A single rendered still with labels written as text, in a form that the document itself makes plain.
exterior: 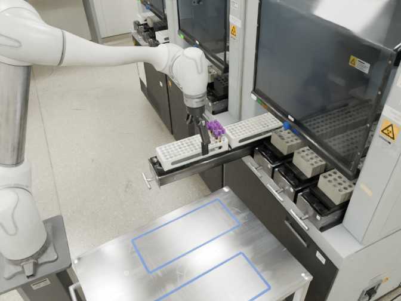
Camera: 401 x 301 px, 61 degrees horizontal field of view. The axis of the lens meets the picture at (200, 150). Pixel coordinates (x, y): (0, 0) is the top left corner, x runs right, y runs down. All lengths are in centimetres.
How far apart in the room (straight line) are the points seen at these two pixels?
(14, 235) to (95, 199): 131
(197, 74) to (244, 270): 66
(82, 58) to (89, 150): 196
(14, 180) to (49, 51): 54
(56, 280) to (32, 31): 89
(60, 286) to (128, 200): 108
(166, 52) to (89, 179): 157
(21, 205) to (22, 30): 55
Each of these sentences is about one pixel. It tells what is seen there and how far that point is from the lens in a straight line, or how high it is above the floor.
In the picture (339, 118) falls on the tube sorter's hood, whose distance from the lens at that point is 116.
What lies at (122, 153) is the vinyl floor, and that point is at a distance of 284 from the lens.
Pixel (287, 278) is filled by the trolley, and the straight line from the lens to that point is 110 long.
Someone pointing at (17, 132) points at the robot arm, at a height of 110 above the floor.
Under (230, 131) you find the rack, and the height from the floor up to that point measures 86.
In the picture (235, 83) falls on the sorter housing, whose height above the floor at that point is 94.
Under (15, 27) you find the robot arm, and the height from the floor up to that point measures 147.
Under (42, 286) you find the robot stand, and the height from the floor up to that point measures 59.
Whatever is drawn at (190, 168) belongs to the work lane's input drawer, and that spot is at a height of 80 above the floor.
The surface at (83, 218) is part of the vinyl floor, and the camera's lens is 243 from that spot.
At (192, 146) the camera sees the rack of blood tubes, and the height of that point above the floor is 86.
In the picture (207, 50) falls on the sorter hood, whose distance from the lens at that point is 190.
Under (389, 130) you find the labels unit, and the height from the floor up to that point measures 119.
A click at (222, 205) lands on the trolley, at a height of 82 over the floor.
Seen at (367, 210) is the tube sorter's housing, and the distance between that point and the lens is 124.
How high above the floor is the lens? 176
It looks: 40 degrees down
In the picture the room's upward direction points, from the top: 3 degrees counter-clockwise
